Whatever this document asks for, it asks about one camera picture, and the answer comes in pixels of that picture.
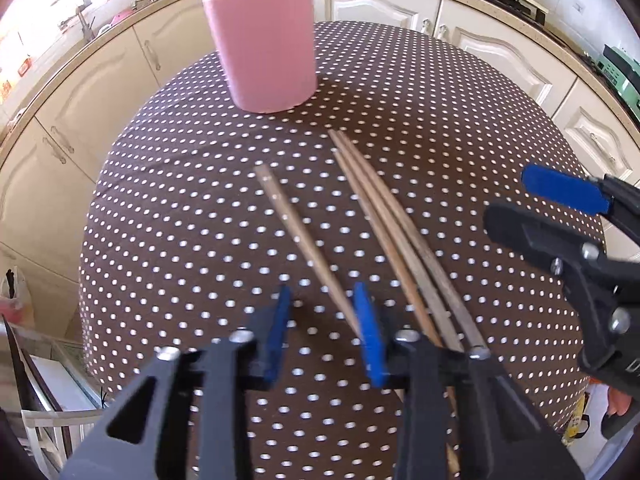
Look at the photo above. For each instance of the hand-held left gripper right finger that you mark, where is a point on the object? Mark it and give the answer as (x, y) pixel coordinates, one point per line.
(370, 345)

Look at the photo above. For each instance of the beige kitchen countertop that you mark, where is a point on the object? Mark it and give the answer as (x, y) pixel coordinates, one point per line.
(570, 47)

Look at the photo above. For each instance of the yellow bag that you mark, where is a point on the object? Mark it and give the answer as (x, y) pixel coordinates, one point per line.
(576, 420)

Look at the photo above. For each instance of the pink cup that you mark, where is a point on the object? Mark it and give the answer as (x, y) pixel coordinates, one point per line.
(265, 50)

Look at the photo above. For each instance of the row of cream kitchen cabinets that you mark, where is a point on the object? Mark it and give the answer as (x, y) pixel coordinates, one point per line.
(75, 90)

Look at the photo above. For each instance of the metal sink faucet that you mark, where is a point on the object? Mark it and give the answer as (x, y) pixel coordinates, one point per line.
(82, 20)

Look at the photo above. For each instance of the brown polka-dot tablecloth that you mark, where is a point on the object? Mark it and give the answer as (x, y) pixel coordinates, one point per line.
(200, 210)

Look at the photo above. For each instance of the light bamboo chopstick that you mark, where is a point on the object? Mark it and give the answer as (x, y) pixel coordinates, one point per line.
(391, 255)
(300, 235)

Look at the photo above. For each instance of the white plastic bag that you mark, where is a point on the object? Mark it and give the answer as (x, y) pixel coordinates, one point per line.
(15, 300)

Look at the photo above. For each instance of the white wall socket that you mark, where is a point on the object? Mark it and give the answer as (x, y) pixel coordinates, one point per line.
(578, 7)

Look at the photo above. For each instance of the green box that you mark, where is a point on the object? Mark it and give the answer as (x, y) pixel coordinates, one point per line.
(620, 67)

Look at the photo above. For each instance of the dark worn chopstick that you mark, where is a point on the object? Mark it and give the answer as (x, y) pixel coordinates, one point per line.
(423, 255)
(403, 255)

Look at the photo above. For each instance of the white metal rack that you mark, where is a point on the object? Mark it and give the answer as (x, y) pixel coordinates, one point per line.
(50, 390)

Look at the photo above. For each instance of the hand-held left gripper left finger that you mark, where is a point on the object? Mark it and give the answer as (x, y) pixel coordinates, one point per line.
(275, 340)

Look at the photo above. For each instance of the pink dish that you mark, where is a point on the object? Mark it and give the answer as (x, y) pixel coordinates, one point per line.
(119, 18)

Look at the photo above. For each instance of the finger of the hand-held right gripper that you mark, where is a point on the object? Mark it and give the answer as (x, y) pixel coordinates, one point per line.
(565, 192)
(525, 235)

